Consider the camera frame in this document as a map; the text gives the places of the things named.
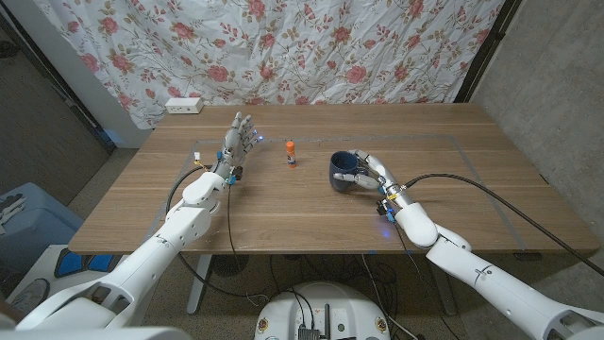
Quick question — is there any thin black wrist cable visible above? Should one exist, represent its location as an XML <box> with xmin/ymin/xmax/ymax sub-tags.
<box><xmin>226</xmin><ymin>182</ymin><xmax>244</xmax><ymax>273</ymax></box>
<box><xmin>393</xmin><ymin>223</ymin><xmax>457</xmax><ymax>340</ymax></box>

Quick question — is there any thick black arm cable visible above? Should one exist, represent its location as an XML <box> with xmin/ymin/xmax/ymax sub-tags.
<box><xmin>164</xmin><ymin>164</ymin><xmax>270</xmax><ymax>303</ymax></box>
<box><xmin>403</xmin><ymin>172</ymin><xmax>604</xmax><ymax>278</ymax></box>

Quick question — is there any black backdrop stand pole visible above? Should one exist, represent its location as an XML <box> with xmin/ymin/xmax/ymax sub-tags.
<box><xmin>453</xmin><ymin>0</ymin><xmax>523</xmax><ymax>104</ymax></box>

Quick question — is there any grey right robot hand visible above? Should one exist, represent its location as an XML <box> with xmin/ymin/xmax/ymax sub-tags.
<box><xmin>332</xmin><ymin>148</ymin><xmax>412</xmax><ymax>223</ymax></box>

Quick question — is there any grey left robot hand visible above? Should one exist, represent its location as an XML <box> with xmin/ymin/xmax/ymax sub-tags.
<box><xmin>214</xmin><ymin>110</ymin><xmax>263</xmax><ymax>183</ymax></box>

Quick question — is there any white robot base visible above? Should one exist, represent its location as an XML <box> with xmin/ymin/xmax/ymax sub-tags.
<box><xmin>253</xmin><ymin>281</ymin><xmax>392</xmax><ymax>340</ymax></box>

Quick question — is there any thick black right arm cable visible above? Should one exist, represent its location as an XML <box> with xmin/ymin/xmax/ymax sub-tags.
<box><xmin>403</xmin><ymin>172</ymin><xmax>604</xmax><ymax>278</ymax></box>

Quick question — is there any white floor cable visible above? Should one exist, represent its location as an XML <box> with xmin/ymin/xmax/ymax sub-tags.
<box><xmin>361</xmin><ymin>253</ymin><xmax>419</xmax><ymax>340</ymax></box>

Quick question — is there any floral rose print backdrop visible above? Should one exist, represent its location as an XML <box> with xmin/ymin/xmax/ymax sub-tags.
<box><xmin>32</xmin><ymin>0</ymin><xmax>507</xmax><ymax>130</ymax></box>

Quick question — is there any white power strip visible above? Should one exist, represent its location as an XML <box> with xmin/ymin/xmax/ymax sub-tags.
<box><xmin>164</xmin><ymin>96</ymin><xmax>205</xmax><ymax>115</ymax></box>

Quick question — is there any thin black left wrist cable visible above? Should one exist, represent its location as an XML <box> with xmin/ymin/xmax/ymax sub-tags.
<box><xmin>226</xmin><ymin>182</ymin><xmax>244</xmax><ymax>273</ymax></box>

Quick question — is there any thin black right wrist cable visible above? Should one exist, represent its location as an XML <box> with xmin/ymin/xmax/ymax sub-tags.
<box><xmin>393</xmin><ymin>223</ymin><xmax>457</xmax><ymax>340</ymax></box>

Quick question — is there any blue plastic storage bin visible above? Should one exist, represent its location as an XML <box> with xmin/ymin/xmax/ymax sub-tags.
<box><xmin>0</xmin><ymin>182</ymin><xmax>85</xmax><ymax>278</ymax></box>

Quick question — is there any white table leg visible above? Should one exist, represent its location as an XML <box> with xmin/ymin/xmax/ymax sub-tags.
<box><xmin>186</xmin><ymin>254</ymin><xmax>213</xmax><ymax>316</ymax></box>

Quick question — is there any dark blue ceramic mug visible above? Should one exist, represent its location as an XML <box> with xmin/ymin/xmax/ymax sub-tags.
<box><xmin>328</xmin><ymin>150</ymin><xmax>367</xmax><ymax>193</ymax></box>

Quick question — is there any black round floor object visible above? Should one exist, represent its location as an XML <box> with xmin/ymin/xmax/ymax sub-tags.
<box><xmin>210</xmin><ymin>254</ymin><xmax>250</xmax><ymax>279</ymax></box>

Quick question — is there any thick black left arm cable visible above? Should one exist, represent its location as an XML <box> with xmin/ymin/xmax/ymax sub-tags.
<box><xmin>164</xmin><ymin>164</ymin><xmax>270</xmax><ymax>303</ymax></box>

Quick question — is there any white object on bin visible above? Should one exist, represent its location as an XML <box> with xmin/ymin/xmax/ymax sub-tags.
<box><xmin>0</xmin><ymin>193</ymin><xmax>27</xmax><ymax>236</ymax></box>

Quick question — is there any white board with blue pads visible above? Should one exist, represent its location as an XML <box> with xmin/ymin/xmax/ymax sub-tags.
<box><xmin>7</xmin><ymin>244</ymin><xmax>128</xmax><ymax>311</ymax></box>

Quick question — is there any grey table leg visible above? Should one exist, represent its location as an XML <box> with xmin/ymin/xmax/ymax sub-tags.
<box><xmin>427</xmin><ymin>263</ymin><xmax>459</xmax><ymax>316</ymax></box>

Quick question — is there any black slanted frame bar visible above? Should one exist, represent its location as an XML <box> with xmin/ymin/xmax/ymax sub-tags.
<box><xmin>0</xmin><ymin>8</ymin><xmax>117</xmax><ymax>153</ymax></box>

